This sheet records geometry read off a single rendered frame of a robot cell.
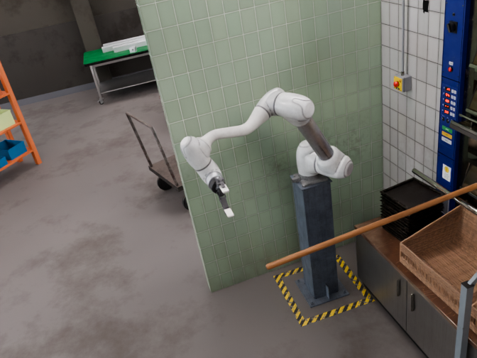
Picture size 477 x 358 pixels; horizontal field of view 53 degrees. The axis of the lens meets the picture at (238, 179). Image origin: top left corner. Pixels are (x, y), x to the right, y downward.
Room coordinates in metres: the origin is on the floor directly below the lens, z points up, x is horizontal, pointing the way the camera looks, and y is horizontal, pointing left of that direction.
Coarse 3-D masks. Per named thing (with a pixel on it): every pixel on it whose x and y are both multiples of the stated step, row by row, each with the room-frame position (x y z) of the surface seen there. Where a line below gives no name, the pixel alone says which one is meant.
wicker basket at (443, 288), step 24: (456, 216) 2.38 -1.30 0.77; (408, 240) 2.29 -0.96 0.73; (432, 240) 2.34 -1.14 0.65; (456, 240) 2.35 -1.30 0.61; (408, 264) 2.21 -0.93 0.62; (432, 264) 2.19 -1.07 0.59; (456, 264) 2.16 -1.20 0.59; (432, 288) 1.99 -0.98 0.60; (456, 288) 1.84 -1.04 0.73; (456, 312) 1.80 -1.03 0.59
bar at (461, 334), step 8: (424, 176) 2.28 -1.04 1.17; (432, 184) 2.21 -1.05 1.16; (448, 192) 2.09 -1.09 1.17; (456, 200) 2.02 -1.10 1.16; (464, 200) 1.99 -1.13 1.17; (472, 208) 1.92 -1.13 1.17; (472, 280) 1.64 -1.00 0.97; (464, 288) 1.63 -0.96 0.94; (472, 288) 1.62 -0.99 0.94; (464, 296) 1.63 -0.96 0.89; (472, 296) 1.63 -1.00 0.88; (464, 304) 1.62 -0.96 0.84; (464, 312) 1.62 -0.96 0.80; (464, 320) 1.62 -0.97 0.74; (464, 328) 1.62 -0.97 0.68; (456, 336) 1.65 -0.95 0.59; (464, 336) 1.62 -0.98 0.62; (456, 344) 1.65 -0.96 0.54; (464, 344) 1.62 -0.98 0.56; (456, 352) 1.64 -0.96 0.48; (464, 352) 1.62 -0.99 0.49
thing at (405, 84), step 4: (396, 76) 3.04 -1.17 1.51; (400, 76) 3.02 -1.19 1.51; (404, 76) 3.01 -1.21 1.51; (408, 76) 2.99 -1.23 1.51; (396, 80) 3.04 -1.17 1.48; (404, 80) 2.98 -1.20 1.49; (408, 80) 2.99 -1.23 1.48; (400, 84) 2.99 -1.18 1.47; (404, 84) 2.98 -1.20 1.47; (408, 84) 2.99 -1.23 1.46; (396, 88) 3.04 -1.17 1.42; (400, 88) 2.99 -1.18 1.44; (404, 88) 2.98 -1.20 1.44; (408, 88) 2.99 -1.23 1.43
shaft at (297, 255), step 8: (472, 184) 2.08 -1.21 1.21; (456, 192) 2.03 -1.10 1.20; (464, 192) 2.04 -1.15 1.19; (432, 200) 2.00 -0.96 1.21; (440, 200) 2.00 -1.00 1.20; (416, 208) 1.97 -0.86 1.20; (424, 208) 1.97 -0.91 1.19; (392, 216) 1.94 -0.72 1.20; (400, 216) 1.94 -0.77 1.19; (368, 224) 1.91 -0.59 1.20; (376, 224) 1.90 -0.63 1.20; (384, 224) 1.91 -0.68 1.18; (352, 232) 1.87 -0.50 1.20; (360, 232) 1.87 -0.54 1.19; (328, 240) 1.85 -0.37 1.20; (336, 240) 1.84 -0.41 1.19; (344, 240) 1.85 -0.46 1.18; (312, 248) 1.81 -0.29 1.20; (320, 248) 1.81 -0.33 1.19; (288, 256) 1.78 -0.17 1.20; (296, 256) 1.78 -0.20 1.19; (272, 264) 1.75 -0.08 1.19; (280, 264) 1.76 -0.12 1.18
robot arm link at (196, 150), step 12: (264, 108) 2.46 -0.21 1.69; (252, 120) 2.42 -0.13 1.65; (264, 120) 2.44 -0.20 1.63; (216, 132) 2.27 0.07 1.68; (228, 132) 2.30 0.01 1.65; (240, 132) 2.34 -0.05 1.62; (180, 144) 2.18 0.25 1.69; (192, 144) 2.15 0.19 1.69; (204, 144) 2.18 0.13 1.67; (192, 156) 2.14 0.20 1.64; (204, 156) 2.16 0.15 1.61
